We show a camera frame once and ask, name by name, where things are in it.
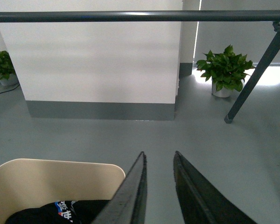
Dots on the beige plastic laundry hamper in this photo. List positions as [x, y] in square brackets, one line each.
[32, 183]

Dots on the green plant at left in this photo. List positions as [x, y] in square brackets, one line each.
[8, 75]

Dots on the green plant in white pot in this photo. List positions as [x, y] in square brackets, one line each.
[226, 70]

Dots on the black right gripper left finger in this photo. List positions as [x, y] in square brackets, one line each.
[128, 205]

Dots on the grey hanger rack leg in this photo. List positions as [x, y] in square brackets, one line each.
[261, 67]

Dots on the grey clothes hanger rail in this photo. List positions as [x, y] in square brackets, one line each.
[139, 16]

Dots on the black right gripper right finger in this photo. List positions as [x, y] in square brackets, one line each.
[200, 201]

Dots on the black printed t-shirt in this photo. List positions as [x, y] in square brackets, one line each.
[60, 212]

